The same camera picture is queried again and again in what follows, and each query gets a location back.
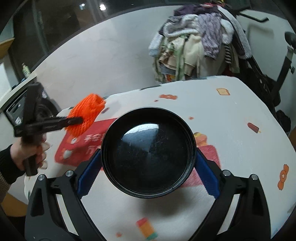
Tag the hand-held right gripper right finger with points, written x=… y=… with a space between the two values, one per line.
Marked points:
x=208 y=176

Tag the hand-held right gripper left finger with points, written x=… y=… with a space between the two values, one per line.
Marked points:
x=89 y=173

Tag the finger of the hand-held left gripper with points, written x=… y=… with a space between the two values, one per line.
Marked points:
x=71 y=121

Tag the orange foam net sleeve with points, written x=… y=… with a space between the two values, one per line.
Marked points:
x=87 y=109

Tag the black round bowl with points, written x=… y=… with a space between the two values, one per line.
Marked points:
x=148 y=150

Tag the person's left forearm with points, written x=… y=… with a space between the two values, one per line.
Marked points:
x=7 y=162

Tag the person's left hand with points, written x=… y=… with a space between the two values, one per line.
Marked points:
x=19 y=153

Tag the dark grey washing machine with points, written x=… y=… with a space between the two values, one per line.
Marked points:
x=13 y=111

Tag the red printed flat packet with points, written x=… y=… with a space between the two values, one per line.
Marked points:
x=78 y=143

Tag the green bottle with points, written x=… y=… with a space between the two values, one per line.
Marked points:
x=25 y=70

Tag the dark glass window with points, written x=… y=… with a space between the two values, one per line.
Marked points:
x=57 y=23

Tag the black exercise bike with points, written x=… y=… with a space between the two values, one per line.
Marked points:
x=261 y=81

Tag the pile of clothes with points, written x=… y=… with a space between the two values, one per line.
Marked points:
x=192 y=46

